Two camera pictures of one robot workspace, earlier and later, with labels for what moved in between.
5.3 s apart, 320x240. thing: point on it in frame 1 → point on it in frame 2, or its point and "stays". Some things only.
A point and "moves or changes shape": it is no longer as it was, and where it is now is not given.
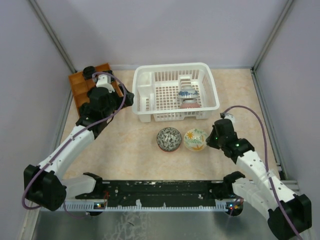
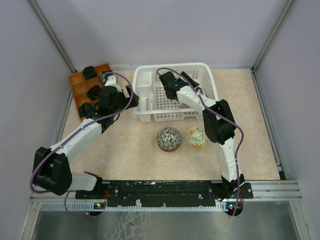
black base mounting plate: (157, 193) stays
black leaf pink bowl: (169, 139) stays
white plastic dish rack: (156, 87) stays
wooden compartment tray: (80, 86) stays
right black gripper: (210, 142) → (195, 84)
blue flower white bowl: (187, 92) moves or changes shape
